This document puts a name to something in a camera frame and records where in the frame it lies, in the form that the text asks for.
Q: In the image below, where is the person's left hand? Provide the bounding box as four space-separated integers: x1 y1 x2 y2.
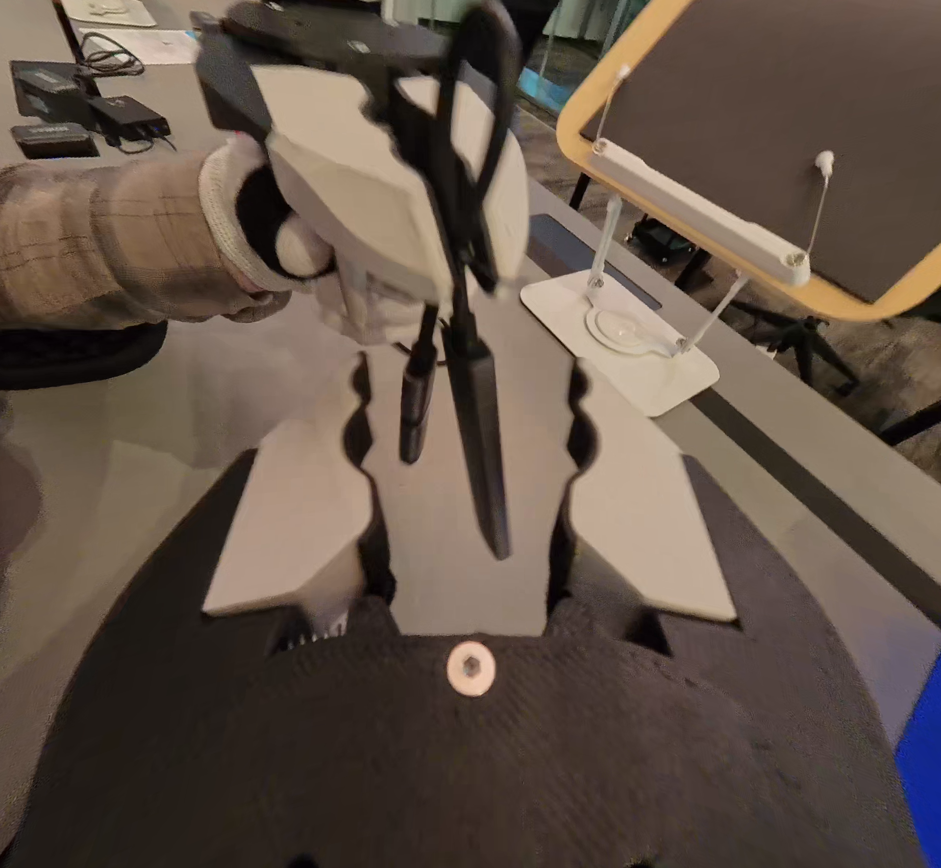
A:
198 137 436 347

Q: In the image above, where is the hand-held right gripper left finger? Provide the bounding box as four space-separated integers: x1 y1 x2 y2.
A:
202 352 396 637

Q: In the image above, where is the person's left forearm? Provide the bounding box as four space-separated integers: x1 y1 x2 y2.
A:
0 151 291 333

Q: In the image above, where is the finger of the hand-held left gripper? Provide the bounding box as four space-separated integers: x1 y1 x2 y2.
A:
250 66 457 303
397 74 532 297

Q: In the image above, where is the black hub cable with plug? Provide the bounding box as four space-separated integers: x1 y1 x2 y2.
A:
397 0 524 466

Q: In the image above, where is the dark table cable flap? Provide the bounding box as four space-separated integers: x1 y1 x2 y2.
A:
529 213 663 311

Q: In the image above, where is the white paper sheet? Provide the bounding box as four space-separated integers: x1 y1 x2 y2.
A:
77 29 199 67

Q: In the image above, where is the thin wire with white clip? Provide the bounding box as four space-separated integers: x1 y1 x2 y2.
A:
803 150 837 261
597 63 635 149

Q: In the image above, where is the black quilted pad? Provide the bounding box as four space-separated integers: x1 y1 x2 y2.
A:
0 320 169 391

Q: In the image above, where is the blue plastic bin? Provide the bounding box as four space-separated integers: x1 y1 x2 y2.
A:
893 651 941 868

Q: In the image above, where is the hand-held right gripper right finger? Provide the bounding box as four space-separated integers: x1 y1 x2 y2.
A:
547 357 738 623

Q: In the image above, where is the black desk stand pole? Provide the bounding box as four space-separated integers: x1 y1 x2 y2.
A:
46 0 102 99

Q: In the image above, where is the grey usb hub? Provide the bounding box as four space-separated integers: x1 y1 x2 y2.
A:
441 328 512 560

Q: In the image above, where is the clear acrylic rod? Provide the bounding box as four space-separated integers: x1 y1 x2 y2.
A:
676 273 751 355
588 195 622 292

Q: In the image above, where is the white bracket bar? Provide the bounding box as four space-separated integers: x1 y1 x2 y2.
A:
590 141 812 289

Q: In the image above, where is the small black battery pack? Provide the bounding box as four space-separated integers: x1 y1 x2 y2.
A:
11 122 100 160

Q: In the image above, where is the black loose cable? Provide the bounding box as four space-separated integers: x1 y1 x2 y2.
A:
79 30 146 77

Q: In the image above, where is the black power adapter box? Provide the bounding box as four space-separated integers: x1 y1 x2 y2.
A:
11 60 97 130

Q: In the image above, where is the wooden board with black panel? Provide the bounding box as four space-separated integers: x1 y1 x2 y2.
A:
556 0 941 325

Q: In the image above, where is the black chair base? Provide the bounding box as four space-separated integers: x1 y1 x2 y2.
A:
728 298 861 399

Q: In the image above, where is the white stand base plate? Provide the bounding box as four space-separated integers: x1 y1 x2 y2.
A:
520 271 720 417

